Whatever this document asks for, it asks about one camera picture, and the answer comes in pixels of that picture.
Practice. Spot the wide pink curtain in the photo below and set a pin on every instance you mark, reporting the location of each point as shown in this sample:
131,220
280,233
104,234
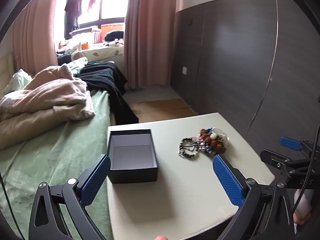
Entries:
150,30

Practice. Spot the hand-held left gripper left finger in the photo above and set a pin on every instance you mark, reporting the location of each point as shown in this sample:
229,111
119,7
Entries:
96,180

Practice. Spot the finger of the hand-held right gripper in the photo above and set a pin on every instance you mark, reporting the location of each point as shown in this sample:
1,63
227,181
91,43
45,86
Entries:
273,158
290,143

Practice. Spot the white wall socket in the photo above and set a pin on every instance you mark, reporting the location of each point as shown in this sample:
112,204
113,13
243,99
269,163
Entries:
184,70

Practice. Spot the black bag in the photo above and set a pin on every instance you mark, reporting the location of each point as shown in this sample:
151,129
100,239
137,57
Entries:
113,35

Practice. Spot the hanging dark clothes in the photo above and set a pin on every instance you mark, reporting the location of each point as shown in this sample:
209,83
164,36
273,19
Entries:
72,12

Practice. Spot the white jade pendant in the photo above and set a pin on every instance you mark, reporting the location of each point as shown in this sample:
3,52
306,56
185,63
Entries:
221,132

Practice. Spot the narrow pink curtain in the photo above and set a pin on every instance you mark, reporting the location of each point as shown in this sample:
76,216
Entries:
35,42

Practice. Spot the person's left hand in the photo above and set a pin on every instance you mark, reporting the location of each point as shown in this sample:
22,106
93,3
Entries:
160,238

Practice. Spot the patterned window seat cushion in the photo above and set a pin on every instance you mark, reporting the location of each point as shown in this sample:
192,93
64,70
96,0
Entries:
105,52

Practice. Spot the orange storage box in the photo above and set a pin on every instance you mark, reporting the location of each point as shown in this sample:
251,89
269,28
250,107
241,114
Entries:
112,27

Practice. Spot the beige headboard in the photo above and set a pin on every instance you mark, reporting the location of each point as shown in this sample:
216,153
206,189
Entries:
5,70

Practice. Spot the green bed sheet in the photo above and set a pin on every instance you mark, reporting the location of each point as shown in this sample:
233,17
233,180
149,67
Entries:
50,155

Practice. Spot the flat cardboard sheet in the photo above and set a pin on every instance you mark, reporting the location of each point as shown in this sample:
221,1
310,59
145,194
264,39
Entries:
162,107

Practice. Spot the black jewelry box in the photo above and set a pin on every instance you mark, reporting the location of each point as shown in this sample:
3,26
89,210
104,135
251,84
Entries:
132,175

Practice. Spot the black knit cloth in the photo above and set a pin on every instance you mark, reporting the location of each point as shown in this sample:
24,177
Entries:
105,77

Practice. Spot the light green pillow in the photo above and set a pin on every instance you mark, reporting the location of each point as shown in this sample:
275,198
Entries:
17,80

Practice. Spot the beige fleece blanket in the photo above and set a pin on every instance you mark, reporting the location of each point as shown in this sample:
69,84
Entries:
50,97

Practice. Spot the window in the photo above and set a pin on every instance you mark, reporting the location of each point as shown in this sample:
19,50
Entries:
112,5

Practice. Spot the small orange container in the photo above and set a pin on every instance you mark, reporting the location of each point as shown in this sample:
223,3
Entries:
85,46

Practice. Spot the row of books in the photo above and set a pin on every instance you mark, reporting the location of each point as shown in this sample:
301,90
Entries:
97,36

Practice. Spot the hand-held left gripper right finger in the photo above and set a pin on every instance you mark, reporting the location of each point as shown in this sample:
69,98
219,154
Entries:
228,180

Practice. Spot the person's right hand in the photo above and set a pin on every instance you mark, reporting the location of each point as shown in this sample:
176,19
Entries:
302,215

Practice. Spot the light green quilt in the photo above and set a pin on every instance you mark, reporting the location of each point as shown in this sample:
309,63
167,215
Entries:
75,65

